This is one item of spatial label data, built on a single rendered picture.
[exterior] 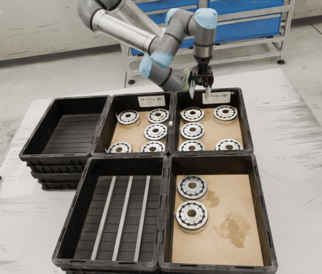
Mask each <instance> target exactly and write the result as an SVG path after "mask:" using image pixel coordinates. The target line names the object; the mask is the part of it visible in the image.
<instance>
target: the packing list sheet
mask: <svg viewBox="0 0 322 274"><path fill-rule="evenodd" d="M21 149H22V147H18V148H11V150H10V152H8V155H7V157H6V159H5V161H4V163H3V165H2V166H1V168H0V176H2V180H1V186H0V198H5V197H13V196H21V195H29V194H32V193H33V190H34V187H35V183H36V180H37V179H34V178H33V177H32V175H31V174H30V172H31V169H30V167H27V166H26V164H27V163H26V161H21V159H20V158H19V157H18V154H19V153H20V151H21Z"/></svg>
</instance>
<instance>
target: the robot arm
mask: <svg viewBox="0 0 322 274"><path fill-rule="evenodd" d="M77 10H78V14H79V17H80V19H81V20H82V22H83V23H84V25H85V26H86V27H87V28H88V29H90V30H91V31H92V32H94V33H97V34H102V33H103V34H105V35H107V36H109V37H111V38H113V39H115V40H117V41H119V42H122V43H124V44H126V45H128V46H131V47H133V48H135V49H137V50H139V51H141V52H143V53H145V55H144V57H143V59H142V61H141V63H140V66H139V73H140V74H141V75H142V76H143V77H145V78H146V79H148V80H149V81H151V82H152V83H154V84H155V85H157V86H159V87H160V88H161V89H162V90H163V91H173V92H174V93H175V92H176V91H181V90H182V89H183V87H184V85H185V83H186V81H187V75H186V74H185V73H184V72H182V71H178V70H174V69H172V68H171V67H169V65H170V64H171V62H172V61H173V59H174V57H175V55H176V53H177V51H178V49H179V48H180V46H181V44H182V42H183V41H184V39H185V37H186V35H187V34H188V35H191V36H194V47H193V54H194V59H195V60H196V63H198V64H197V65H194V67H193V68H192V71H190V74H189V77H188V83H189V92H190V96H191V98H192V99H193V97H194V91H195V87H196V86H197V85H198V86H203V88H205V92H206V99H207V98H208V97H209V95H210V92H211V89H212V85H213V82H214V76H213V71H212V68H211V67H210V65H208V63H209V61H210V60H212V58H213V53H214V48H216V45H214V44H215V35H216V28H217V25H218V24H217V16H218V15H217V12H216V11H215V10H214V9H211V8H201V9H198V10H197V11H196V13H192V12H190V11H186V10H184V9H179V8H172V9H171V10H169V12H168V13H167V15H166V19H165V23H166V26H167V27H165V28H164V27H158V26H157V25H156V24H155V23H154V22H153V21H152V20H151V19H150V18H149V17H148V16H147V15H146V14H145V13H144V12H143V11H142V10H141V9H140V8H139V7H138V6H137V5H136V4H135V3H134V2H133V1H132V0H78V1H77ZM107 11H109V12H112V11H114V12H115V13H116V14H118V15H119V16H120V17H121V18H122V19H123V20H124V21H125V22H124V21H122V20H119V19H118V18H116V17H113V16H111V15H109V14H108V12H107Z"/></svg>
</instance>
